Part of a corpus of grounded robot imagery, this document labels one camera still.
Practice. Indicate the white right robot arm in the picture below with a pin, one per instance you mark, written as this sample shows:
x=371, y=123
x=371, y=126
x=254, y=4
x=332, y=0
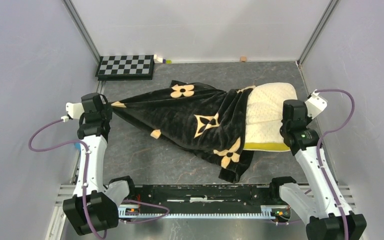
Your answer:
x=326, y=215

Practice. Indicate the small white block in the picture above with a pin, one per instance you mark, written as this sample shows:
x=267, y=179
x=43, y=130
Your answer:
x=158, y=59

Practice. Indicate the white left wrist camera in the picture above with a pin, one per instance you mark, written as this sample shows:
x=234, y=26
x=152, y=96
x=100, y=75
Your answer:
x=73, y=111

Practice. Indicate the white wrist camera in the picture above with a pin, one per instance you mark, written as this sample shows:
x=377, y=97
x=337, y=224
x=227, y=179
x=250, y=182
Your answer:
x=73, y=111
x=315, y=104

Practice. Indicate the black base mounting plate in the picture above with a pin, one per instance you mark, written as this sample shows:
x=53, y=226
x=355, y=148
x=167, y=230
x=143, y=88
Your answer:
x=209, y=198

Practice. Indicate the white yellow pillow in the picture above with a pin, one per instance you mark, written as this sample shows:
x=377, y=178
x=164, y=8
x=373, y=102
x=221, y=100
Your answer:
x=264, y=114

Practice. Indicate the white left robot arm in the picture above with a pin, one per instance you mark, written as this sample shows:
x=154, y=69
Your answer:
x=93, y=207

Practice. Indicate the blue small object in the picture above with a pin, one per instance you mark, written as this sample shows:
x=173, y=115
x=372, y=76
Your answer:
x=77, y=146

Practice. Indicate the black grey checkerboard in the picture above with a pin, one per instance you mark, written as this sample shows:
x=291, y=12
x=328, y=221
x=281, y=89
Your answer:
x=125, y=68

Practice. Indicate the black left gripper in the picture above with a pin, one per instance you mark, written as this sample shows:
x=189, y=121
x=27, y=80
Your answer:
x=107, y=108

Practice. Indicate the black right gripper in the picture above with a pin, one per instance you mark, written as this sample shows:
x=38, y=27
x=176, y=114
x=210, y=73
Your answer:
x=282, y=120

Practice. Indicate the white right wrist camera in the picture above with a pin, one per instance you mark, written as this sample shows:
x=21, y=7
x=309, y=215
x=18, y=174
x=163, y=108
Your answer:
x=315, y=104

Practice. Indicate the black floral pillowcase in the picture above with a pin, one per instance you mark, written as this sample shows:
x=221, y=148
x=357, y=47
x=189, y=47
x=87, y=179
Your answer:
x=198, y=118

